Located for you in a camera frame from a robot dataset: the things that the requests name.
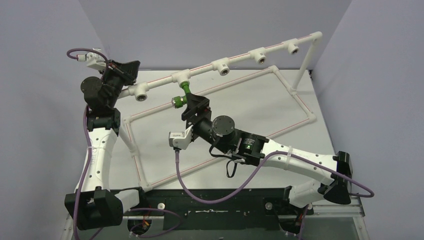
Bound white PVC pipe frame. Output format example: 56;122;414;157
120;31;323;191

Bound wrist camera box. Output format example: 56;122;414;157
85;48;106;72
168;125;193;150

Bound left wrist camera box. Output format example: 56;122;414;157
85;48;106;72

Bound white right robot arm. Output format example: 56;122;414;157
181;93;352;214

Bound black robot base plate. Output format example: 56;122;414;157
124;188;314;236

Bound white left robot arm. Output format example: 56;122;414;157
64;60;149;231

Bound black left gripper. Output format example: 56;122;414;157
101;61;142;108

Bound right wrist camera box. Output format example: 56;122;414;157
168;125;193;150

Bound green plastic water faucet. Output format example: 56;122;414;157
171;81;191;109

